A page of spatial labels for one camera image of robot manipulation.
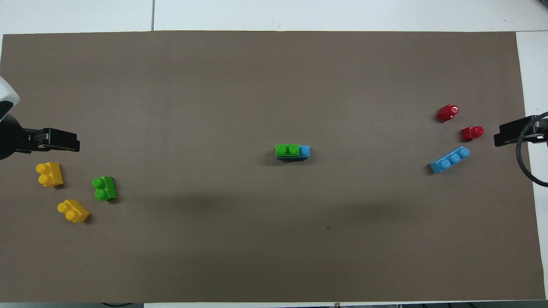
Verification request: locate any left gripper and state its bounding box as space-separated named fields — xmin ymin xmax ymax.
xmin=0 ymin=113 xmax=81 ymax=161

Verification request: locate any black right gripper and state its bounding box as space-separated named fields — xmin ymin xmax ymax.
xmin=494 ymin=114 xmax=548 ymax=148

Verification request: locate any blue three-stud block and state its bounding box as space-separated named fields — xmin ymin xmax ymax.
xmin=429 ymin=146 xmax=471 ymax=174
xmin=276 ymin=145 xmax=310 ymax=161

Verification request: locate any green two-stud block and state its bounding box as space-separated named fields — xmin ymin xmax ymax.
xmin=92 ymin=176 xmax=117 ymax=201
xmin=275 ymin=144 xmax=301 ymax=157

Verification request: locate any yellow two-stud block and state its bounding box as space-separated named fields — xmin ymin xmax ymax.
xmin=36 ymin=162 xmax=64 ymax=188
xmin=57 ymin=199 xmax=91 ymax=224

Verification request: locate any red single-stud block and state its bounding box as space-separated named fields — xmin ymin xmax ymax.
xmin=437 ymin=104 xmax=459 ymax=123
xmin=461 ymin=126 xmax=485 ymax=142

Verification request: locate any brown table mat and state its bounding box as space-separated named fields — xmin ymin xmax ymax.
xmin=0 ymin=30 xmax=547 ymax=303

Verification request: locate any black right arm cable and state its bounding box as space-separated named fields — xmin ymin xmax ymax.
xmin=515 ymin=111 xmax=548 ymax=187

